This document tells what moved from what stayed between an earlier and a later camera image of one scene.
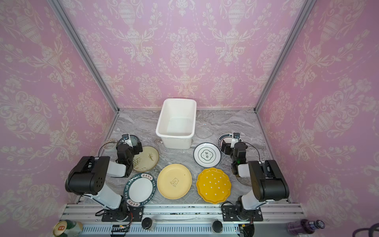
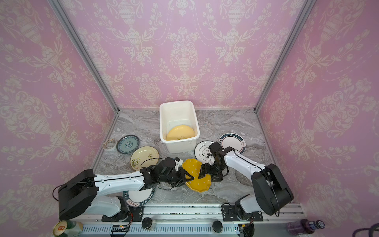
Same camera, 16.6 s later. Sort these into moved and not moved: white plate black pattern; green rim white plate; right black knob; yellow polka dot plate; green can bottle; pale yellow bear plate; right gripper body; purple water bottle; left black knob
Moved: pale yellow bear plate; yellow polka dot plate; right gripper body
Not moved: green can bottle; purple water bottle; left black knob; white plate black pattern; green rim white plate; right black knob
